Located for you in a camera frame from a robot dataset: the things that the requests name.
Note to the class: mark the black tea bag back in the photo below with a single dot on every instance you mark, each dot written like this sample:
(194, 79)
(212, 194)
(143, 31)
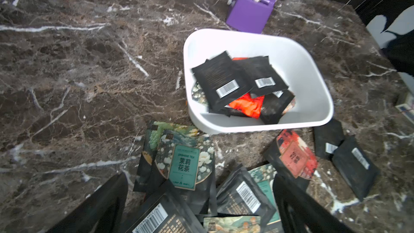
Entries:
(222, 80)

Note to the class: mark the orange tea bag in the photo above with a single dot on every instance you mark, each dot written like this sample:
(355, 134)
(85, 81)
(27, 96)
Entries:
(251, 107)

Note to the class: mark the white plastic storage box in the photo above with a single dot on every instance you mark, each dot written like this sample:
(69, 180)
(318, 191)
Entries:
(313, 102)

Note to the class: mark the black tea bag right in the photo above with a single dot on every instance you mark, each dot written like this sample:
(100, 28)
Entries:
(328, 138)

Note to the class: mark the red label black tea bag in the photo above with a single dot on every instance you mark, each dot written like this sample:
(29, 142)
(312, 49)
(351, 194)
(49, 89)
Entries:
(239, 194)

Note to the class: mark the black barcode tea bag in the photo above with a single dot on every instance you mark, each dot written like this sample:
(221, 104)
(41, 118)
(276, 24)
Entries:
(261, 75)
(355, 167)

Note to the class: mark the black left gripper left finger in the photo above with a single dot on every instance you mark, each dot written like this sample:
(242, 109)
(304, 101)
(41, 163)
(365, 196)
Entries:
(99, 213)

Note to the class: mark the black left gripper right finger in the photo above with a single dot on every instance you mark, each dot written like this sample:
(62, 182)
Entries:
(300, 213)

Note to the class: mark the purple metronome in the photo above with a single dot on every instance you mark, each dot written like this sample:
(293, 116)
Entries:
(249, 15)

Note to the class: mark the teal label tea bag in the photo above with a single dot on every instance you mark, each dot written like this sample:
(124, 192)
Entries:
(182, 155)

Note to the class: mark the red round label tea bag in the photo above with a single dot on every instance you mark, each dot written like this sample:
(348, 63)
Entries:
(292, 158)

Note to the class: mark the yellow label tea bag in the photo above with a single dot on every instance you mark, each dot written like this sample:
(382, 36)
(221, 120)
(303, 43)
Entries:
(235, 224)

